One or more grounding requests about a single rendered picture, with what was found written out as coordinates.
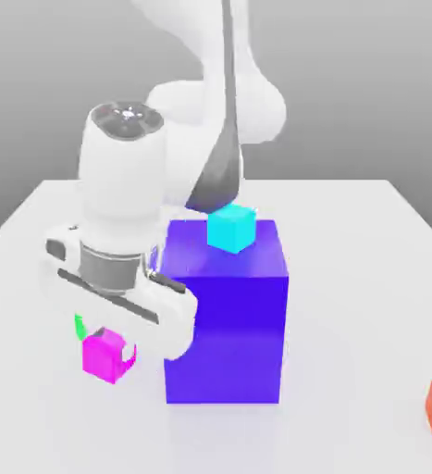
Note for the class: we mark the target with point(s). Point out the small magenta cube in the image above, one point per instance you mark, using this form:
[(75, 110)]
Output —
[(101, 357)]

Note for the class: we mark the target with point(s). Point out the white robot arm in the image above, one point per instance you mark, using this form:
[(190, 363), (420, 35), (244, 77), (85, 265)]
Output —
[(119, 177)]

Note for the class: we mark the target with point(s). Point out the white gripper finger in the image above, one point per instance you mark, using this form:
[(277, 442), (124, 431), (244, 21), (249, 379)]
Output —
[(127, 351)]

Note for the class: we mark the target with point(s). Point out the large blue box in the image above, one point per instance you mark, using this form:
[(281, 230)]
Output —
[(234, 333)]

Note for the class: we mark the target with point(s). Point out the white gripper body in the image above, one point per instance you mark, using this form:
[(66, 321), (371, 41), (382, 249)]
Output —
[(152, 307)]

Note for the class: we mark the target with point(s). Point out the small green cube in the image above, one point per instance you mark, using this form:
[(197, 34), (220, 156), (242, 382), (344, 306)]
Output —
[(79, 327)]

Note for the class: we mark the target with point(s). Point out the small cyan cube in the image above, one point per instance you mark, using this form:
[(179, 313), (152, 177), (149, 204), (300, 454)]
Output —
[(232, 229)]

